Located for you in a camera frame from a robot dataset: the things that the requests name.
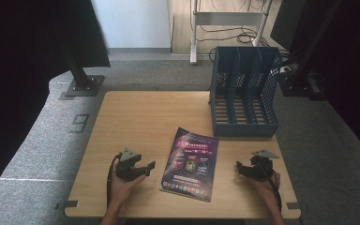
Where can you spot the person's right hand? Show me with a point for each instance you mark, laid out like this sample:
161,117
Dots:
267,189

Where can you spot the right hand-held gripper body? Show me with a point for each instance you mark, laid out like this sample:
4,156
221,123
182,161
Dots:
261,168

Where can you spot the person's left hand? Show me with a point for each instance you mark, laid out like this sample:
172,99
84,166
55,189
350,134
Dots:
120,189

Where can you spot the dark monitor panel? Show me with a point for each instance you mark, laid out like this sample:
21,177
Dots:
289,22

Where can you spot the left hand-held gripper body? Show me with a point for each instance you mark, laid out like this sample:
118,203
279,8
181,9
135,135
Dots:
128,166

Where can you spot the black curtain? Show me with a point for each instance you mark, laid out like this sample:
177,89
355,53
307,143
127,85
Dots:
356,78
28,62

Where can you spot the blue plastic file rack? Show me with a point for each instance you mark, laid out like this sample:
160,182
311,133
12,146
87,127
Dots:
243,106

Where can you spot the purple magazine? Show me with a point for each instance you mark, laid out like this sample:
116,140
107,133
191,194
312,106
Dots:
190,164

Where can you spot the black stand with base plate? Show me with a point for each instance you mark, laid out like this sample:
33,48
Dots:
303,78
84,84

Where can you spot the white metal stand frame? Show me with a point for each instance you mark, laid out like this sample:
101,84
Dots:
226,18

